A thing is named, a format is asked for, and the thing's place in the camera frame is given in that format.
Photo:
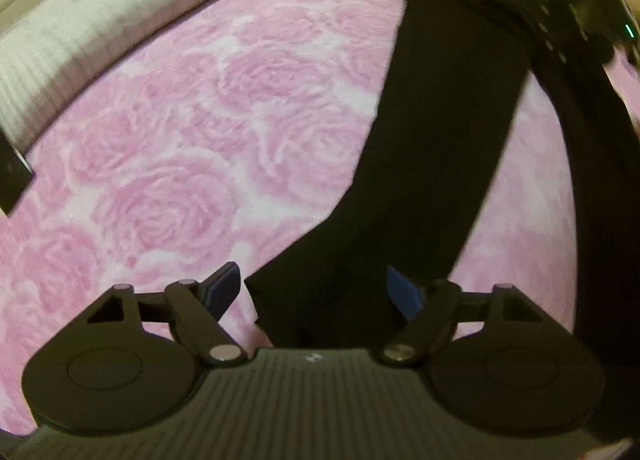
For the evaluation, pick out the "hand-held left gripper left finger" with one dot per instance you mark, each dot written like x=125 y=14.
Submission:
x=225 y=290

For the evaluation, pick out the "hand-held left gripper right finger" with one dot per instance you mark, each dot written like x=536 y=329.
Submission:
x=404 y=297

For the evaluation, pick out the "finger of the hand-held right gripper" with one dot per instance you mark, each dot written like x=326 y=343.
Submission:
x=550 y=30

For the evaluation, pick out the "black pants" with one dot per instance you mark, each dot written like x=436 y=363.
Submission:
x=430 y=140

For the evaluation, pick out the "pink floral blanket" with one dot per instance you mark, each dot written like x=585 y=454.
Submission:
x=175 y=165

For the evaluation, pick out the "black phone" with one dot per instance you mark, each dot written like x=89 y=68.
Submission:
x=12 y=175

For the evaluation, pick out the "white ribbed quilt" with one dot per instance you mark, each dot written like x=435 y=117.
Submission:
x=75 y=30

